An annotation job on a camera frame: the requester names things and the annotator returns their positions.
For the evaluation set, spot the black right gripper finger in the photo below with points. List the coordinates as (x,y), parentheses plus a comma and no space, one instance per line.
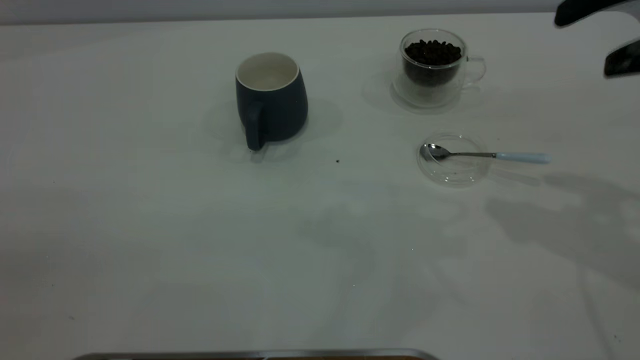
(625,60)
(585,10)

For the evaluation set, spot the dark grey ceramic mug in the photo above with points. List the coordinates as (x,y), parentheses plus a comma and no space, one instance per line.
(280,110)

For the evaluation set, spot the dark roasted coffee beans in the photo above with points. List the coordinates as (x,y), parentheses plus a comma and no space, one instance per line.
(432,55)

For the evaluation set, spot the clear double-walled glass cup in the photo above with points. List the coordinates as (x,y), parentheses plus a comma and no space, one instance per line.
(425,95)

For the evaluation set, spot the clear round glass saucer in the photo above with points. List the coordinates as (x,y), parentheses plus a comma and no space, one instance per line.
(452,172)

